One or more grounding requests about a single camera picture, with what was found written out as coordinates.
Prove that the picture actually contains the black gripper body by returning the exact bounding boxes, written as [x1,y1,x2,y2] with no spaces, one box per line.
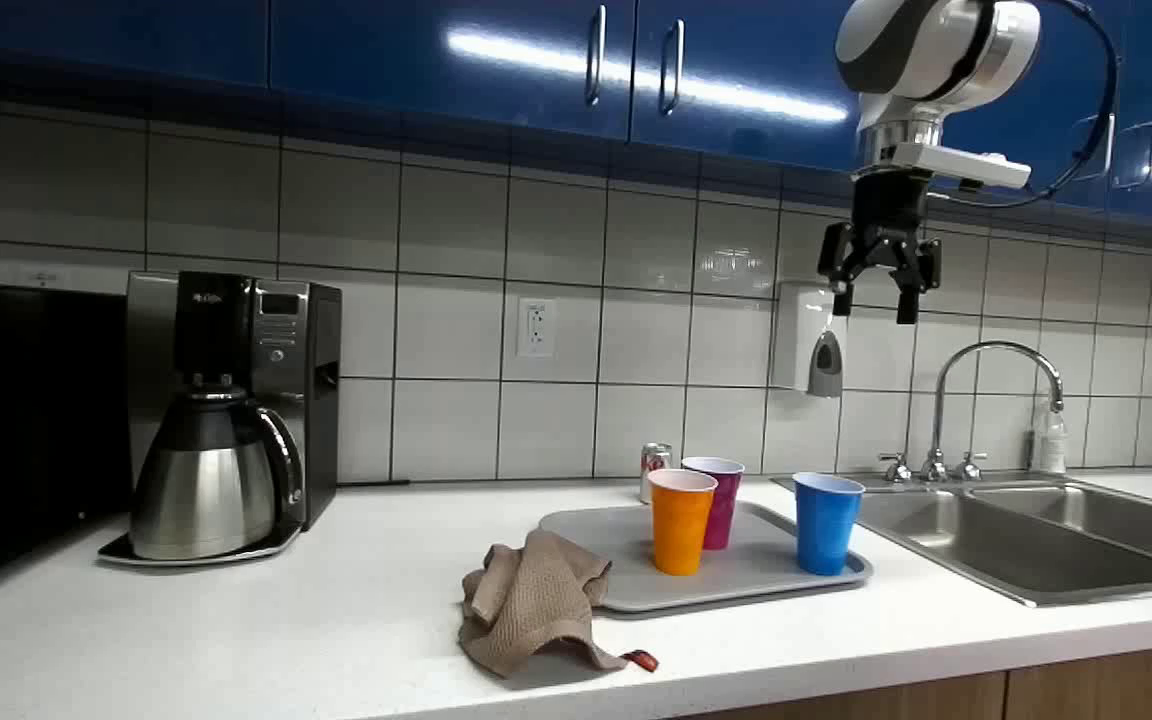
[823,173,941,285]

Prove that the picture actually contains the blue plastic cup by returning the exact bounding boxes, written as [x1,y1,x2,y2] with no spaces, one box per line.
[794,470,865,574]

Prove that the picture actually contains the purple plastic cup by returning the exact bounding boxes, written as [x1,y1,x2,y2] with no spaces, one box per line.
[683,455,745,553]

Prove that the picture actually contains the orange plastic cup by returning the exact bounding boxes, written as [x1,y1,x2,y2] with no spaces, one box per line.
[650,468,715,574]

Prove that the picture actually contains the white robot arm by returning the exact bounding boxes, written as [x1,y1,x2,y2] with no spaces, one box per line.
[816,0,1041,322]

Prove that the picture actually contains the grey serving tray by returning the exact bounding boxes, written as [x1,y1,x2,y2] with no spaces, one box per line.
[539,501,871,615]

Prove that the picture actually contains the chrome gooseneck faucet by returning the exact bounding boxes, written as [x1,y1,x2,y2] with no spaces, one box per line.
[882,337,1067,483]

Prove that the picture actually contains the blue upper cabinets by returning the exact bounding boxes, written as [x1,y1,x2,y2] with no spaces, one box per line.
[0,0,1152,239]

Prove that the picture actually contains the dish soap bottle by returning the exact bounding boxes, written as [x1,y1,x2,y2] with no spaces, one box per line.
[1028,407,1067,470]

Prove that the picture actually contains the stainless steel double sink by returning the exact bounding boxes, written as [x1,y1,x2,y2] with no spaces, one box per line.
[859,483,1152,607]

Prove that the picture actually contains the brown cloth towel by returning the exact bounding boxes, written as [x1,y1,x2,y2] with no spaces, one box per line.
[461,529,661,678]

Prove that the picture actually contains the wooden lower cabinet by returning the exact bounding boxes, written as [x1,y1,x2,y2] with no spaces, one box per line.
[691,651,1152,720]

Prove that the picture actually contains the steel coffee carafe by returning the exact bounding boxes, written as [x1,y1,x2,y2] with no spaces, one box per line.
[128,390,300,563]

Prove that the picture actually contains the black steel coffee maker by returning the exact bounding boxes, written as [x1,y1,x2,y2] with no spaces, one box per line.
[100,271,341,566]

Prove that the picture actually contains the black microwave oven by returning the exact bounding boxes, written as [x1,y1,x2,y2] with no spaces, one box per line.
[0,285,132,566]

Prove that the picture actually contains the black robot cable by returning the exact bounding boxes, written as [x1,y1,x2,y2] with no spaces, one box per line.
[987,0,1123,215]

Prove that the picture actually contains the white wall outlet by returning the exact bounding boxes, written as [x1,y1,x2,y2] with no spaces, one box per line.
[515,294,557,360]

